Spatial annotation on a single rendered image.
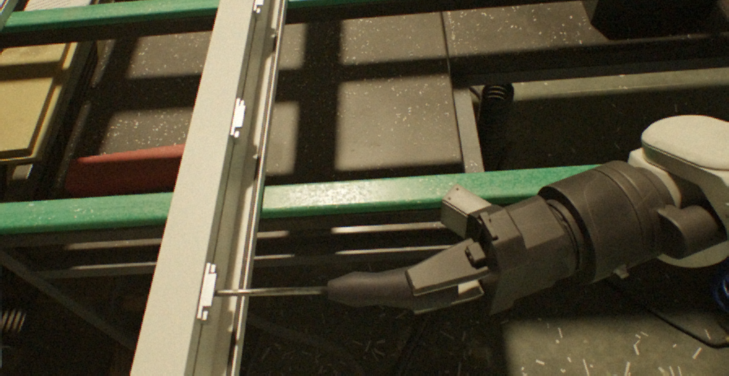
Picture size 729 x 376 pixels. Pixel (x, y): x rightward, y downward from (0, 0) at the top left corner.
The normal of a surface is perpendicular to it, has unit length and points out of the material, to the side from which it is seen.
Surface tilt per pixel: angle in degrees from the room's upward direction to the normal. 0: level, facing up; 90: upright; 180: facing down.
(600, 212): 14
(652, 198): 19
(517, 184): 0
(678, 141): 33
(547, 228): 0
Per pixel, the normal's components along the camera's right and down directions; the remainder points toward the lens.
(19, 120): -0.09, -0.57
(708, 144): -0.25, -0.89
